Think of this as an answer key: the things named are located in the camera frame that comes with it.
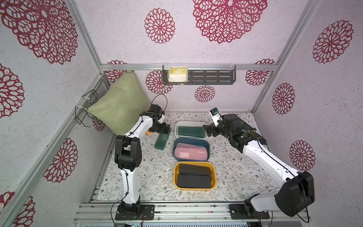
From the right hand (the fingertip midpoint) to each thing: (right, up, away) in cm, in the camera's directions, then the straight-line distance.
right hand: (210, 119), depth 80 cm
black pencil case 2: (-10, -35, 0) cm, 37 cm away
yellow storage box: (-1, -27, +7) cm, 28 cm away
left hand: (-29, -7, +17) cm, 35 cm away
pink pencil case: (-11, -22, +11) cm, 26 cm away
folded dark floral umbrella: (+33, -5, +26) cm, 42 cm away
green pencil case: (-7, -8, +23) cm, 26 cm away
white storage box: (-10, -2, +27) cm, 29 cm away
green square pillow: (-54, +8, +6) cm, 55 cm away
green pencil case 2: (-31, -14, +24) cm, 41 cm away
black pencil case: (-8, -31, +7) cm, 33 cm away
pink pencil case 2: (-17, -17, +18) cm, 30 cm away
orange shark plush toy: (-32, -7, -14) cm, 36 cm away
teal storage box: (-3, -14, +17) cm, 22 cm away
